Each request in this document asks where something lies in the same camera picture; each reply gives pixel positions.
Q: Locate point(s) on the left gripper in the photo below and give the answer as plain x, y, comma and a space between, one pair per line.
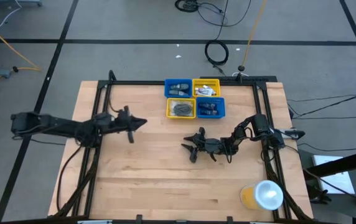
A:
114, 123

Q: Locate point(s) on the white sheet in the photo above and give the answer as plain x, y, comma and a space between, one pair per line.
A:
336, 183

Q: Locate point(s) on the yellow plastic basket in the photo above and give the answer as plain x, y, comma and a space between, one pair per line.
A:
167, 99
217, 82

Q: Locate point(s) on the yellow cup white lid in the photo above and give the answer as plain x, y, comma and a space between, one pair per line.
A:
263, 195

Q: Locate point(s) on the blue plastic basket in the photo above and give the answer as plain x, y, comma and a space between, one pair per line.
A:
221, 107
167, 81

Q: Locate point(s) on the black beam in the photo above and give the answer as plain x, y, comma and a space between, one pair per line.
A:
352, 158

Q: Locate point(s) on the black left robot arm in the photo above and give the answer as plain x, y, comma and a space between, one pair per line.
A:
47, 124

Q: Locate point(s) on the dark blue cream tube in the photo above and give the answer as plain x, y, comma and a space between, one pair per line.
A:
208, 112
207, 105

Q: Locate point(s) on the side camera bracket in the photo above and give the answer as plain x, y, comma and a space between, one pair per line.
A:
296, 134

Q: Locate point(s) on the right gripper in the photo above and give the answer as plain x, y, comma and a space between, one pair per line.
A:
212, 147

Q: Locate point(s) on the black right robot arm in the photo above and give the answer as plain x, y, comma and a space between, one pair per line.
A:
260, 124

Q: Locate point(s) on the black aluminium table frame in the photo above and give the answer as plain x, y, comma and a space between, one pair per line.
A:
134, 82

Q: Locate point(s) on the black power strip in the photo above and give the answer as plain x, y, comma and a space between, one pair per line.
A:
259, 78

